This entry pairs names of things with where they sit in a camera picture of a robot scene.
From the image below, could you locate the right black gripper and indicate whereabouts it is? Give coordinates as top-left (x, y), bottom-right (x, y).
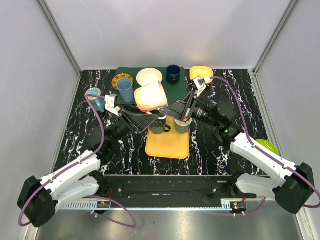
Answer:
top-left (159, 92), bottom-right (221, 128)

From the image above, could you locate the grey white-inside mug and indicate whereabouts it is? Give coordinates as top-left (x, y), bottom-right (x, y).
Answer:
top-left (175, 118), bottom-right (193, 135)

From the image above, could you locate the pink mug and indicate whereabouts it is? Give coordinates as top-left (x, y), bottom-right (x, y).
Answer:
top-left (134, 81), bottom-right (168, 113)

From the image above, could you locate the dark grey mug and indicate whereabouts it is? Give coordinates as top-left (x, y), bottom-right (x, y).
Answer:
top-left (149, 117), bottom-right (171, 135)

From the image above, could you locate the blue butterfly mug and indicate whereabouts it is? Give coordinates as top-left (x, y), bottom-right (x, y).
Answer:
top-left (85, 87), bottom-right (106, 113)

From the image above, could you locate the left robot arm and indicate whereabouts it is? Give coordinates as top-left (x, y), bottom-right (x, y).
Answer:
top-left (17, 105), bottom-right (160, 228)

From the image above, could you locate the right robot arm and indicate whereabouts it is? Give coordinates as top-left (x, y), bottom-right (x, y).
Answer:
top-left (159, 93), bottom-right (315, 214)

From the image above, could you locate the navy blue mug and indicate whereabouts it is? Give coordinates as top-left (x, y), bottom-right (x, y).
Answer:
top-left (166, 64), bottom-right (181, 85)

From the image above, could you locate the dark green mat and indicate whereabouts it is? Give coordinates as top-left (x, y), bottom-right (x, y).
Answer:
top-left (112, 67), bottom-right (187, 105)

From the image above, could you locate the light blue plastic cup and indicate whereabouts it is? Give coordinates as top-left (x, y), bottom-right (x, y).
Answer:
top-left (116, 78), bottom-right (134, 103)

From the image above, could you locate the yellow square bowl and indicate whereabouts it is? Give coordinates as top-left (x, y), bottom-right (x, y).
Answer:
top-left (189, 65), bottom-right (214, 80)

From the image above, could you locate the white bowl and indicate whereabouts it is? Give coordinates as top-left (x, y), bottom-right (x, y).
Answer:
top-left (136, 68), bottom-right (163, 87)

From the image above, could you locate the yellow plastic tray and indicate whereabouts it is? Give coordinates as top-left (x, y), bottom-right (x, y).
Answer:
top-left (145, 117), bottom-right (190, 160)

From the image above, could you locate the yellow patterned saucer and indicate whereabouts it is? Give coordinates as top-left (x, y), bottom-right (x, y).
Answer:
top-left (111, 72), bottom-right (134, 91)

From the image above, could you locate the lime green plate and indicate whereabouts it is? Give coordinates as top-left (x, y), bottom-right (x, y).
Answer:
top-left (255, 139), bottom-right (280, 156)

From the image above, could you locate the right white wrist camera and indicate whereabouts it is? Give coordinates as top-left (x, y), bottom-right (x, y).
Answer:
top-left (192, 76), bottom-right (213, 97)

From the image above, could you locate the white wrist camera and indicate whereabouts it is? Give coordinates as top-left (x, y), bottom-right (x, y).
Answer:
top-left (192, 76), bottom-right (213, 97)
top-left (104, 94), bottom-right (121, 117)

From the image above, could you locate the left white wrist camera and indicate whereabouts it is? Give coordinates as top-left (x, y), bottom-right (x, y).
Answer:
top-left (104, 94), bottom-right (121, 117)

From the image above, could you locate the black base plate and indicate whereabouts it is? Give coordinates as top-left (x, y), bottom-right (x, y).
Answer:
top-left (96, 175), bottom-right (256, 210)

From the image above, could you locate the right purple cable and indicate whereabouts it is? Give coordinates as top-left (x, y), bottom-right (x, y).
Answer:
top-left (207, 76), bottom-right (320, 217)

